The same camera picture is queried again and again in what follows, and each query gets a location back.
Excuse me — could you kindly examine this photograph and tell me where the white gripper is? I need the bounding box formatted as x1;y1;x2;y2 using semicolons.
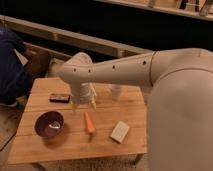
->
70;83;97;113

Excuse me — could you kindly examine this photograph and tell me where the black eraser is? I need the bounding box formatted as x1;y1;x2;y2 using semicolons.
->
49;93;70;103

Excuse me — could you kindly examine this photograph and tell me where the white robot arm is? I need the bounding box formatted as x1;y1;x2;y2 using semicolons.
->
59;48;213;171

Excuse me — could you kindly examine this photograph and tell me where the orange carrot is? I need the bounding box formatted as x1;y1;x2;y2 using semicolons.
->
84;112;95;134

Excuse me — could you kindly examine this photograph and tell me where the wooden table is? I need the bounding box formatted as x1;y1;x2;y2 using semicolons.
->
8;77;147;164

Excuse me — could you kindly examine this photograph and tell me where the purple bowl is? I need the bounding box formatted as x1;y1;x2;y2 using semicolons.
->
34;111;64;138

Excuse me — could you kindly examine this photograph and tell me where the white sponge block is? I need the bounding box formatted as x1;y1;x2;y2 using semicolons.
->
110;121;130;143

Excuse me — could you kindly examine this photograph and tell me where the long wooden beam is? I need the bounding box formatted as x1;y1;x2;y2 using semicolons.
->
0;14;148;57

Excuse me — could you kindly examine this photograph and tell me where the person in blue shirt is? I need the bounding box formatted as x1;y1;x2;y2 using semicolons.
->
0;26;51;107

